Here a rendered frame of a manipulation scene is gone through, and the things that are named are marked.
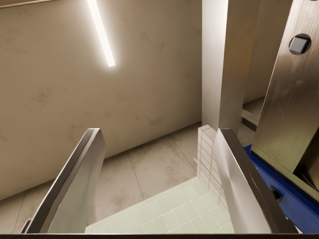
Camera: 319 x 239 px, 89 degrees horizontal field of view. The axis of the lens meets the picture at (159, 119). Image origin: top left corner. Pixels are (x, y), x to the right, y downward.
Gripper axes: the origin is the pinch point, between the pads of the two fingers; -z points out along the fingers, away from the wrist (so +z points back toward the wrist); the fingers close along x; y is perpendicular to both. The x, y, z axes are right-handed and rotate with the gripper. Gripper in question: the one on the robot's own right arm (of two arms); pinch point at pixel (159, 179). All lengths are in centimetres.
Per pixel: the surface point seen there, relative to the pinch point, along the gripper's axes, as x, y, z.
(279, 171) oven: -56, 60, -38
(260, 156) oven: -52, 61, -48
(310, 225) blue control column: -62, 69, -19
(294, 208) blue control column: -59, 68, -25
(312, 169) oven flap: -60, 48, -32
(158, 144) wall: 2, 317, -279
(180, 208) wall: -19, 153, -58
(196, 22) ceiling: -75, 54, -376
